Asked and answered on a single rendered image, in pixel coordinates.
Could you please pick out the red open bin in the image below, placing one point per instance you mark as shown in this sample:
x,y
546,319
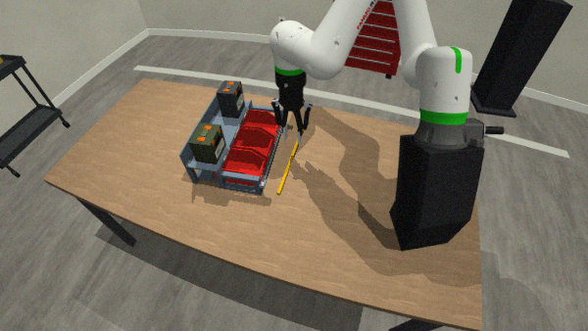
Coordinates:
x,y
260,142
246,162
262,120

